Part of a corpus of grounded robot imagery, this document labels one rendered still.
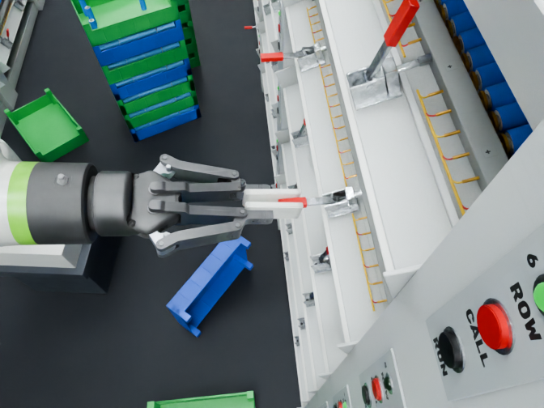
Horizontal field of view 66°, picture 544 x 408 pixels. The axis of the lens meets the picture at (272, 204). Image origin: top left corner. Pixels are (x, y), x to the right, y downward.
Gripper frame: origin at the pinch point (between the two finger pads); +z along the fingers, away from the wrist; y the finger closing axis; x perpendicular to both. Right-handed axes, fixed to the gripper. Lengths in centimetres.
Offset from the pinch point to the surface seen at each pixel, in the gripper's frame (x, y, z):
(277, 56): 0.7, -26.3, 3.3
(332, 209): 0.4, 1.0, 7.5
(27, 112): -106, -108, -79
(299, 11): -0.5, -39.8, 8.9
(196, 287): -75, -16, -8
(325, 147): -0.5, -9.5, 8.7
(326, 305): -20.1, 7.1, 11.8
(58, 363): -103, -3, -50
